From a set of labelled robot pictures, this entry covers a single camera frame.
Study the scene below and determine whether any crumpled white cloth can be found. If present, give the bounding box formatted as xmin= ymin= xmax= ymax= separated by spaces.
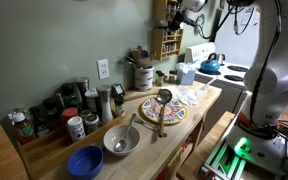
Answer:
xmin=173 ymin=84 xmax=200 ymax=108

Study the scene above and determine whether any colourful painted ceramic plate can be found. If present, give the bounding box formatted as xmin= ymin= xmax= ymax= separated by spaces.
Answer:
xmin=138 ymin=97 xmax=188 ymax=126

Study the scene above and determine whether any metal kitchen utensil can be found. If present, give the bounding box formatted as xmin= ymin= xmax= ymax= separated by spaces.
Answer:
xmin=119 ymin=55 xmax=137 ymax=67

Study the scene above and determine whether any short metal-lid jar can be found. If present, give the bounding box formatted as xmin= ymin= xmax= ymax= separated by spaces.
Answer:
xmin=84 ymin=114 xmax=102 ymax=135
xmin=79 ymin=109 xmax=92 ymax=121

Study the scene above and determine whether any decorative painted wall plate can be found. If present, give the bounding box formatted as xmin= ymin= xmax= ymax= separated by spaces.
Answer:
xmin=195 ymin=13 xmax=206 ymax=34

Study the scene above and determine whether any white ceramic bowl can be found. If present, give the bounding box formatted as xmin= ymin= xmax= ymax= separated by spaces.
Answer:
xmin=102 ymin=124 xmax=141 ymax=157

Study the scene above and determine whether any red sauce bottle white cap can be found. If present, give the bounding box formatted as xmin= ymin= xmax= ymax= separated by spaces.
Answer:
xmin=12 ymin=112 xmax=38 ymax=145

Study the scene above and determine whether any blue kettle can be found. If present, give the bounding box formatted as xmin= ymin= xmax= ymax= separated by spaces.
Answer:
xmin=198 ymin=52 xmax=222 ymax=75

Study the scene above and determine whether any black stove burner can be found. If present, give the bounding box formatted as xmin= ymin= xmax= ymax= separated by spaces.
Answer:
xmin=227 ymin=65 xmax=249 ymax=73
xmin=223 ymin=74 xmax=245 ymax=83

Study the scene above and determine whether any blue plastic bowl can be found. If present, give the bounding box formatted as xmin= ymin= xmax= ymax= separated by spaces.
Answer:
xmin=67 ymin=145 xmax=104 ymax=180

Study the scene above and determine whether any black kitchen timer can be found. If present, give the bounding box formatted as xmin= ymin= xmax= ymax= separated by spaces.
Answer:
xmin=111 ymin=83 xmax=126 ymax=98

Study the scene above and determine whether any red-lid spice bottle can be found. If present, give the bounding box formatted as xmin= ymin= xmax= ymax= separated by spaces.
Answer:
xmin=61 ymin=107 xmax=80 ymax=126

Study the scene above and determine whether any white shaker blue label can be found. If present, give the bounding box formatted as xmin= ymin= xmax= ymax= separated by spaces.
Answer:
xmin=66 ymin=116 xmax=86 ymax=143

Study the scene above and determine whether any black-lid spice bottle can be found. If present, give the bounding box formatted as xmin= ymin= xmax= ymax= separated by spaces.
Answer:
xmin=60 ymin=83 xmax=82 ymax=113

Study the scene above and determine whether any pale slotted spatula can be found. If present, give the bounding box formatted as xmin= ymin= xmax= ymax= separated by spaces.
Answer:
xmin=195 ymin=77 xmax=218 ymax=98

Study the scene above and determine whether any tall white-lid spice bottle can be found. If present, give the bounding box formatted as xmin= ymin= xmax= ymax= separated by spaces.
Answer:
xmin=84 ymin=88 xmax=99 ymax=114

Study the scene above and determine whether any white stove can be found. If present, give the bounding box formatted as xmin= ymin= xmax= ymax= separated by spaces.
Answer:
xmin=183 ymin=42 xmax=252 ymax=141

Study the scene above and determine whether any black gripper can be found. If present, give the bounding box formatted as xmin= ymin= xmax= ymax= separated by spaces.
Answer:
xmin=168 ymin=11 xmax=189 ymax=33

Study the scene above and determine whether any metal spoon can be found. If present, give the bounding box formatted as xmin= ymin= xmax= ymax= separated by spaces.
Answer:
xmin=113 ymin=113 xmax=138 ymax=153

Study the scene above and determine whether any metal ladle wooden handle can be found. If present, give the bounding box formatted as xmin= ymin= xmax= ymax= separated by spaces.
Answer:
xmin=155 ymin=88 xmax=174 ymax=139

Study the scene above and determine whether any aluminium extrusion frame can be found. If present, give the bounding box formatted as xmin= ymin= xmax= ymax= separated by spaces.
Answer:
xmin=198 ymin=134 xmax=252 ymax=180

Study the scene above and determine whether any white wall outlet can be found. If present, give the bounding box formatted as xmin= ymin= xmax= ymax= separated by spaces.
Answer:
xmin=96 ymin=58 xmax=110 ymax=81

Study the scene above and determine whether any wooden wall spice rack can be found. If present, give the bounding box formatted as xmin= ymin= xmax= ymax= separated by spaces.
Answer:
xmin=152 ymin=0 xmax=182 ymax=24
xmin=151 ymin=27 xmax=184 ymax=62

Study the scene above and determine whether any wooden spice tray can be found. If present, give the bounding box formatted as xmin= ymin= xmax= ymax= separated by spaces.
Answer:
xmin=17 ymin=114 xmax=123 ymax=180

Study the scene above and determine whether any steel canister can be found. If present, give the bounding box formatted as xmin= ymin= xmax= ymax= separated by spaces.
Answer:
xmin=75 ymin=76 xmax=90 ymax=101

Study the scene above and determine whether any white crock with red fish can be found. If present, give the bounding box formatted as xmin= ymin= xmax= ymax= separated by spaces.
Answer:
xmin=133 ymin=65 xmax=155 ymax=92

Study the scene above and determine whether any white refrigerator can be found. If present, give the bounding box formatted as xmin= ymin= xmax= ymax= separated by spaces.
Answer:
xmin=213 ymin=3 xmax=263 ymax=66

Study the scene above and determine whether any small metal pot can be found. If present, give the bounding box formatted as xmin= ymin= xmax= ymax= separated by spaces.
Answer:
xmin=216 ymin=53 xmax=227 ymax=66

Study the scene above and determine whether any flat wooden spatula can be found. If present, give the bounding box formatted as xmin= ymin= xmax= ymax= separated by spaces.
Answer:
xmin=146 ymin=50 xmax=157 ymax=68

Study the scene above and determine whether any dark glass bottle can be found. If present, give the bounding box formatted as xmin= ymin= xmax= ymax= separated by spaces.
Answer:
xmin=28 ymin=105 xmax=50 ymax=138
xmin=42 ymin=97 xmax=61 ymax=126

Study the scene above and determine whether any white tissue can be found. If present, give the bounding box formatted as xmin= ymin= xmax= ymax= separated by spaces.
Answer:
xmin=176 ymin=61 xmax=192 ymax=72

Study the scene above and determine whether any blue tissue box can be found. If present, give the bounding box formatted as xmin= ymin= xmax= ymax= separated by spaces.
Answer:
xmin=178 ymin=68 xmax=197 ymax=86

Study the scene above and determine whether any metal fork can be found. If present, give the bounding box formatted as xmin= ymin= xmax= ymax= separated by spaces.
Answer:
xmin=134 ymin=117 xmax=160 ymax=132

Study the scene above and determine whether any light wooden spoon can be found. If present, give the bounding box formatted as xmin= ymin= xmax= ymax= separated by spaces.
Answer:
xmin=131 ymin=45 xmax=143 ymax=66

